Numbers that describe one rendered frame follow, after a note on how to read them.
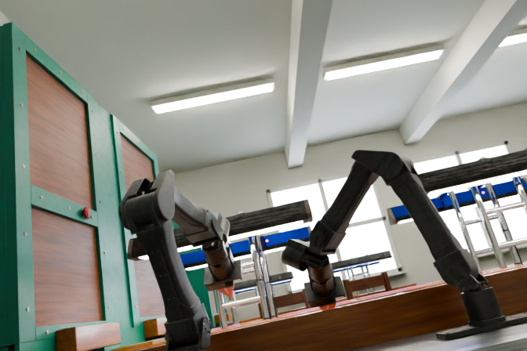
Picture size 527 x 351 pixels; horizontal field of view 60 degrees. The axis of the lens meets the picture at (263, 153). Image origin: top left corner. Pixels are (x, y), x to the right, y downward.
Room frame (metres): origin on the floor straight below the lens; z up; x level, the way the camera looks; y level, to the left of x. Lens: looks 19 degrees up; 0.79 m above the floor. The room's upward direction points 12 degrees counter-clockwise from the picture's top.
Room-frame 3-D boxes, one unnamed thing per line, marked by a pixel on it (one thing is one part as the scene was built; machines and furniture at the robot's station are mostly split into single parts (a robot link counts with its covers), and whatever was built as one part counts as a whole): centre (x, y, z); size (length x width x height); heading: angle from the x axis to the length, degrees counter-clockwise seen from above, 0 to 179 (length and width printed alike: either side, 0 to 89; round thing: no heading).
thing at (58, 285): (1.85, 0.93, 1.31); 1.36 x 0.55 x 0.95; 178
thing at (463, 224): (1.94, -0.80, 0.90); 0.20 x 0.19 x 0.45; 88
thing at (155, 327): (2.14, 0.61, 0.83); 0.30 x 0.06 x 0.07; 178
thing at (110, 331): (1.46, 0.64, 0.83); 0.30 x 0.06 x 0.07; 178
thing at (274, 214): (1.50, 0.20, 1.08); 0.62 x 0.08 x 0.07; 88
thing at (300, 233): (2.06, 0.17, 1.08); 0.62 x 0.08 x 0.07; 88
